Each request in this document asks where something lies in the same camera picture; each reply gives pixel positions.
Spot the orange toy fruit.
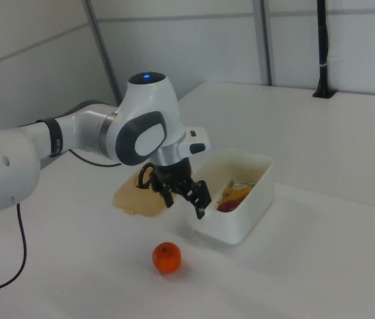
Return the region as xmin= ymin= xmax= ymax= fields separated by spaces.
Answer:
xmin=152 ymin=241 xmax=182 ymax=275

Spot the black pole with base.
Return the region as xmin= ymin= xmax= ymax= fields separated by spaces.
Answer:
xmin=312 ymin=0 xmax=337 ymax=99

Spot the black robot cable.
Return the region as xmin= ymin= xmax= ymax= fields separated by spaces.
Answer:
xmin=0 ymin=148 xmax=123 ymax=294

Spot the grey partition post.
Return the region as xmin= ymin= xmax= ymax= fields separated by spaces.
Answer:
xmin=84 ymin=0 xmax=124 ymax=107
xmin=259 ymin=0 xmax=276 ymax=86

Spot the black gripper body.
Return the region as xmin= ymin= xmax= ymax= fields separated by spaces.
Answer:
xmin=155 ymin=158 xmax=194 ymax=189

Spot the yellow item in clear wrap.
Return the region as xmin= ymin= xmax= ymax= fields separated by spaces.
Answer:
xmin=222 ymin=179 xmax=258 ymax=202

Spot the beige container lid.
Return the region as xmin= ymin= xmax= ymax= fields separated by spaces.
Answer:
xmin=112 ymin=169 xmax=175 ymax=219

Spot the white plastic container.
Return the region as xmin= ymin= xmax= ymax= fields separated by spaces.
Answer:
xmin=183 ymin=148 xmax=275 ymax=247

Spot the red toy apple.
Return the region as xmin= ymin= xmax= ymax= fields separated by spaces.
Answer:
xmin=216 ymin=198 xmax=243 ymax=213

